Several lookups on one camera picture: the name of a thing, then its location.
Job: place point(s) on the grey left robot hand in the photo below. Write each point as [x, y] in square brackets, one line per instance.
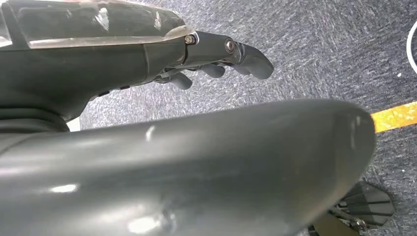
[228, 169]

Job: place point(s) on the yellow floor tape strip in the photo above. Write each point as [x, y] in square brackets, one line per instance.
[396, 116]

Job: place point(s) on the ribbed grey left arm sleeve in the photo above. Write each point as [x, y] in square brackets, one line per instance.
[29, 122]

